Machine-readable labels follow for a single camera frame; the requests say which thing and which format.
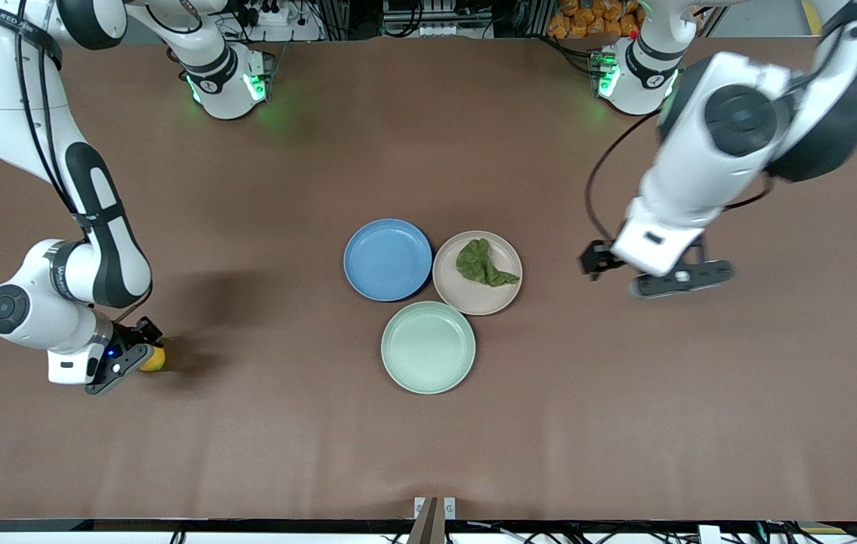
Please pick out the small metal bracket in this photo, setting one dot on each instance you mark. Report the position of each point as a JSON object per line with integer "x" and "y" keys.
{"x": 448, "y": 508}

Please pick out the green lettuce leaf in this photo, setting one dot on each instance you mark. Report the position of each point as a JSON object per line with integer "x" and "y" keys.
{"x": 480, "y": 264}

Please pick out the yellow lemon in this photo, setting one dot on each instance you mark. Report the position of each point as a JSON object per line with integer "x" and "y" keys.
{"x": 155, "y": 361}

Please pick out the pile of orange fruit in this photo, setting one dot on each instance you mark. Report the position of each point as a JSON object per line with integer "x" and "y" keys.
{"x": 587, "y": 19}

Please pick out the brown pointed bar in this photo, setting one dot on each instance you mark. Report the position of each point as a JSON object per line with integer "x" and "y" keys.
{"x": 427, "y": 525}

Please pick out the pink beige plate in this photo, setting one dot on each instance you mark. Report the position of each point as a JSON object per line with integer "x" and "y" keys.
{"x": 478, "y": 295}

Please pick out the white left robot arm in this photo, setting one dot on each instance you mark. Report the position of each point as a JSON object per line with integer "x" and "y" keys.
{"x": 738, "y": 121}

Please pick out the light green plate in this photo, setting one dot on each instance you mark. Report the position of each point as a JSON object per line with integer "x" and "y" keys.
{"x": 428, "y": 347}

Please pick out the white power strip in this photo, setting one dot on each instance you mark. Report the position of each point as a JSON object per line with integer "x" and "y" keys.
{"x": 277, "y": 19}

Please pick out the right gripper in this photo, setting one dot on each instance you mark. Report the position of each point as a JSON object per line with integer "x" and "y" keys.
{"x": 134, "y": 335}

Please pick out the blue plate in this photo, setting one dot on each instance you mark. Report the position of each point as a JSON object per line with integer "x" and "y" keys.
{"x": 388, "y": 260}

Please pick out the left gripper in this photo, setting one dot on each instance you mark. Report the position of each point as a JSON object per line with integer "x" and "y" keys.
{"x": 593, "y": 259}

